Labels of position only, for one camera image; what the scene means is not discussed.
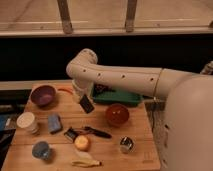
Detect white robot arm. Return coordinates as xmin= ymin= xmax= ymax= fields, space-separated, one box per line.
xmin=66 ymin=49 xmax=213 ymax=171

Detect orange carrot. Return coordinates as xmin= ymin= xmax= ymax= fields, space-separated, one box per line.
xmin=58 ymin=88 xmax=73 ymax=94

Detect dark grape bunch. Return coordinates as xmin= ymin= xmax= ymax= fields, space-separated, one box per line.
xmin=94 ymin=84 xmax=114 ymax=94

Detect purple bowl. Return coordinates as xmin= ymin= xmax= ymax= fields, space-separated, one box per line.
xmin=30 ymin=85 xmax=56 ymax=107

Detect green plastic tray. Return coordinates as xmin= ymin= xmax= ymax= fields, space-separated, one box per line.
xmin=91 ymin=84 xmax=143 ymax=107

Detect blue sponge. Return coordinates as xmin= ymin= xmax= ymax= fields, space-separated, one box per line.
xmin=48 ymin=114 xmax=62 ymax=134

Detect small black brush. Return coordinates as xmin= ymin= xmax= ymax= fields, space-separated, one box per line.
xmin=64 ymin=127 xmax=78 ymax=142

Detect red orange bowl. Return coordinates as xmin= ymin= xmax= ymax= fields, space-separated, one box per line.
xmin=105 ymin=103 xmax=129 ymax=127

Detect orange fruit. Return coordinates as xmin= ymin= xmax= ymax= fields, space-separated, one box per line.
xmin=74 ymin=135 xmax=90 ymax=151

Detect white paper cup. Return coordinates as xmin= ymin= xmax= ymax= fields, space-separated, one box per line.
xmin=16 ymin=112 xmax=39 ymax=134

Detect yellow banana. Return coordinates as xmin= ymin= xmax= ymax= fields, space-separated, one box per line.
xmin=71 ymin=150 xmax=102 ymax=168

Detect blue cup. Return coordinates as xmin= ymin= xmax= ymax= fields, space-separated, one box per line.
xmin=32 ymin=141 xmax=51 ymax=160

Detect small metal cup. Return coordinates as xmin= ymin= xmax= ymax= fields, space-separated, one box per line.
xmin=120 ymin=136 xmax=134 ymax=154

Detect left metal post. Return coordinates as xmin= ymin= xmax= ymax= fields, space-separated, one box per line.
xmin=57 ymin=0 xmax=73 ymax=34

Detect metal post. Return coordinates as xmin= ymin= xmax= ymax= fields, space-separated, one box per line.
xmin=125 ymin=0 xmax=137 ymax=32
xmin=57 ymin=0 xmax=73 ymax=34

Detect right metal post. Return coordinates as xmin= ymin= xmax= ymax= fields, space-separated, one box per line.
xmin=125 ymin=0 xmax=137 ymax=32

